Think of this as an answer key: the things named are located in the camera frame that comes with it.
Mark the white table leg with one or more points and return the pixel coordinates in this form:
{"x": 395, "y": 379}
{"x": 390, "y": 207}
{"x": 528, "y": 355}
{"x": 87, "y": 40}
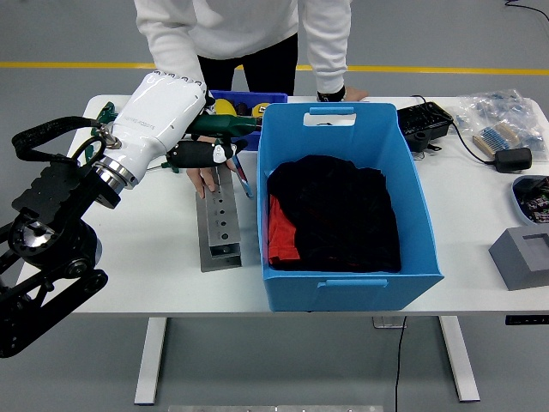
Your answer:
{"x": 461, "y": 360}
{"x": 150, "y": 360}

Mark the dark brown spool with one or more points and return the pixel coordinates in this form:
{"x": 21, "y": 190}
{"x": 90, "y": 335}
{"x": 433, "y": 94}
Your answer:
{"x": 241, "y": 107}

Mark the black power adapter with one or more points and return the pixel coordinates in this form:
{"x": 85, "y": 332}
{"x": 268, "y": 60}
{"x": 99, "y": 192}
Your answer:
{"x": 513, "y": 160}

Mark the black cloth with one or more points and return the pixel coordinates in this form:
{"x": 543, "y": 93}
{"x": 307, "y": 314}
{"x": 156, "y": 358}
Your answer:
{"x": 339, "y": 201}

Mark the yellow tape measure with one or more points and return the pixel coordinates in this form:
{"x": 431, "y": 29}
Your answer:
{"x": 259, "y": 109}

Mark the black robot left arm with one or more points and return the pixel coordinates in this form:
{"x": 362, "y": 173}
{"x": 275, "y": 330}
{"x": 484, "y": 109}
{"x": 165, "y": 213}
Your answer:
{"x": 47, "y": 240}

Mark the clear bag of resistors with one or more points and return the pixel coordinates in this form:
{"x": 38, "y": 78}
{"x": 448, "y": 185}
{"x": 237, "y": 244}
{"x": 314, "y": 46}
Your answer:
{"x": 493, "y": 105}

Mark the yellow lemon ball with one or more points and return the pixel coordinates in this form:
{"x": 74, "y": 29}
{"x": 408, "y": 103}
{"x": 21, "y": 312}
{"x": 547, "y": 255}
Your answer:
{"x": 225, "y": 107}

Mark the black table control panel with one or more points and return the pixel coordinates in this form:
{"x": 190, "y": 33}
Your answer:
{"x": 525, "y": 320}

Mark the black charger box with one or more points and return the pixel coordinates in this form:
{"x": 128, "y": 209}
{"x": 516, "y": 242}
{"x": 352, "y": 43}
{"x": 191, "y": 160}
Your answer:
{"x": 422, "y": 120}

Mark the yellow floor tape line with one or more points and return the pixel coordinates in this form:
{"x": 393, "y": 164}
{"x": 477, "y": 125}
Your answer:
{"x": 429, "y": 68}

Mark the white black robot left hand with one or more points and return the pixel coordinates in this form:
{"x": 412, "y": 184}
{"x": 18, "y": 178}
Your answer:
{"x": 158, "y": 116}

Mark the person's left forearm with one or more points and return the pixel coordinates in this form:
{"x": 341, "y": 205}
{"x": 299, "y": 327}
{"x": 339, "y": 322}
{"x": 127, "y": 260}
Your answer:
{"x": 330, "y": 64}

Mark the metal table bracket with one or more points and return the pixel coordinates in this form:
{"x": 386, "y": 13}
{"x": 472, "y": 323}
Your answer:
{"x": 386, "y": 322}

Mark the person's right hand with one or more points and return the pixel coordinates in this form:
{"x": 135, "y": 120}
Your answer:
{"x": 199, "y": 178}

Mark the light blue plastic box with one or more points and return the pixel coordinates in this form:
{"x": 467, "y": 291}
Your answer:
{"x": 343, "y": 296}

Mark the grey tray of parts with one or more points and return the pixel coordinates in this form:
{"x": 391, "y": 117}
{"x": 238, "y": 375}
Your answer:
{"x": 517, "y": 201}

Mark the red cloth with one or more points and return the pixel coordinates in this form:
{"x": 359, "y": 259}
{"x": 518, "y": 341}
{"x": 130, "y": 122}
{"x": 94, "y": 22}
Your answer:
{"x": 281, "y": 240}

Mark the grey block holder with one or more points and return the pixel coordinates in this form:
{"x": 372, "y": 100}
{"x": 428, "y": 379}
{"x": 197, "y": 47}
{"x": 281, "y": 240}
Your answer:
{"x": 510, "y": 262}

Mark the person's left hand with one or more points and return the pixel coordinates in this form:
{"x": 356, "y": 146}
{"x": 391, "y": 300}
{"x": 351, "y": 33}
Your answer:
{"x": 356, "y": 94}

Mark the dark blue plastic bin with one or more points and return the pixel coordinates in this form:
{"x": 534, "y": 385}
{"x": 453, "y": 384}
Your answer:
{"x": 254, "y": 143}

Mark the taped resistor strip bundle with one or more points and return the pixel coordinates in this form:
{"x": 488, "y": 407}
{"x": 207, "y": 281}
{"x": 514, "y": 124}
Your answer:
{"x": 497, "y": 137}

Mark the person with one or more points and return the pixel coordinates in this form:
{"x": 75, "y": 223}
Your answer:
{"x": 240, "y": 26}

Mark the person's right forearm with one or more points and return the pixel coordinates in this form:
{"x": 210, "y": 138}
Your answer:
{"x": 176, "y": 60}

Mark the grey metal tool stand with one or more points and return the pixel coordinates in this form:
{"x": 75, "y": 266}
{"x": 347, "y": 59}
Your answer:
{"x": 221, "y": 240}

